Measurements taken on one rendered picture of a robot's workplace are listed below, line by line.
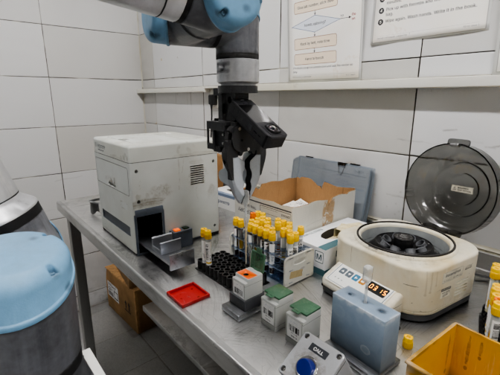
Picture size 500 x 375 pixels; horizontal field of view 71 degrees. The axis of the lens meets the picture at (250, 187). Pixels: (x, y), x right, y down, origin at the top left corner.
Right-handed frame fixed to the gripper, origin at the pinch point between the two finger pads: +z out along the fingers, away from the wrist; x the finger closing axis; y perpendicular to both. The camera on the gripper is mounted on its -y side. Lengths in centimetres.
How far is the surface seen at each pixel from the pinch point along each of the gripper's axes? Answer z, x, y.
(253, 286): 17.8, -0.2, -2.0
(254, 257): 13.5, -3.0, 0.8
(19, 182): 26, 16, 169
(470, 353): 17.1, -10.9, -36.8
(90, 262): 82, -14, 169
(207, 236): 13.8, -2.0, 16.7
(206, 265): 21.2, -1.8, 17.1
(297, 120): -10, -57, 39
